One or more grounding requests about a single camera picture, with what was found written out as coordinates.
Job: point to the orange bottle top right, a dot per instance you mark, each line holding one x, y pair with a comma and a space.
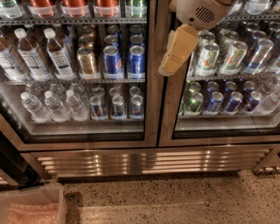
106, 8

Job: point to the tea bottle white label right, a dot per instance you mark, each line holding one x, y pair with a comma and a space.
59, 55

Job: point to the white green soda can left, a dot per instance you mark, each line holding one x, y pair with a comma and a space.
206, 63

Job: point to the red bull can middle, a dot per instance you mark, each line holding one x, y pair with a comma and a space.
118, 111

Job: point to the water bottle middle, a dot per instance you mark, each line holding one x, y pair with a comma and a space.
56, 107

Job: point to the blue can lower right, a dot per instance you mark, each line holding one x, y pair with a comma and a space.
233, 102

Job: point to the white green soda can right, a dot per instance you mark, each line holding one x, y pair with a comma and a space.
231, 62

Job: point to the red bull can left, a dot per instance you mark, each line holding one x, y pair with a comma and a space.
97, 109

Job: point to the red bull can right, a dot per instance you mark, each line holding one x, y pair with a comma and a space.
136, 107

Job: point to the water bottle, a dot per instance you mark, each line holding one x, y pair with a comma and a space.
56, 107
36, 108
77, 106

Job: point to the orange bottle top left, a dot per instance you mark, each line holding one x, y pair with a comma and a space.
42, 8

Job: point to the white green soda can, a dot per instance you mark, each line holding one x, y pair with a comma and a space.
231, 62
206, 63

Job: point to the tea bottle white label middle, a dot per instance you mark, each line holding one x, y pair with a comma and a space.
33, 56

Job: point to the silver blue can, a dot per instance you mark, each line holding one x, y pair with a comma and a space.
253, 64

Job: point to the green soda can lower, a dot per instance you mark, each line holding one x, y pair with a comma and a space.
194, 103

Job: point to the water bottle right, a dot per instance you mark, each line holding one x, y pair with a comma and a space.
77, 106

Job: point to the gold soda can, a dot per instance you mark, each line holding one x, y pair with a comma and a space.
89, 69

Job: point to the blue can lower left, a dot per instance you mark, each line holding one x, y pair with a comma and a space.
214, 104

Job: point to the glass fridge door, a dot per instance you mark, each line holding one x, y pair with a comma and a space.
96, 33
257, 120

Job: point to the tea bottle white label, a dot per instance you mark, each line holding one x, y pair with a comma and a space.
59, 55
33, 56
11, 61

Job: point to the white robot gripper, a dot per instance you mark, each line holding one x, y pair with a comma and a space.
200, 13

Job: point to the steel fridge bottom grille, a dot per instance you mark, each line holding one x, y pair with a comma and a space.
96, 163

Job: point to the blue pepsi can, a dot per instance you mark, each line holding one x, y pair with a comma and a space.
113, 64
136, 65

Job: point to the red bull can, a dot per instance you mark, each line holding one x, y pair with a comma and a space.
136, 107
118, 111
97, 109

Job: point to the clear plastic storage bin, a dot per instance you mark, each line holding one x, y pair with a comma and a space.
37, 205

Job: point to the blue pepsi can front left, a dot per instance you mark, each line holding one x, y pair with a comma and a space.
113, 64

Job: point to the green bottle top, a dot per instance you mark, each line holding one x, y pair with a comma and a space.
136, 8

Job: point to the orange bottle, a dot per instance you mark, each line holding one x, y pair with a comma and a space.
75, 8
106, 8
42, 8

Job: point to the tea bottle white label left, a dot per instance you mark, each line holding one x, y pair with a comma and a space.
11, 61

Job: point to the water bottle left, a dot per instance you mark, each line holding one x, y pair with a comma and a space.
36, 108

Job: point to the orange bottle top middle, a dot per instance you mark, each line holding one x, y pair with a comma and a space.
75, 8

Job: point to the blue pepsi can front right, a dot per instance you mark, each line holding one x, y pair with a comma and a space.
136, 65

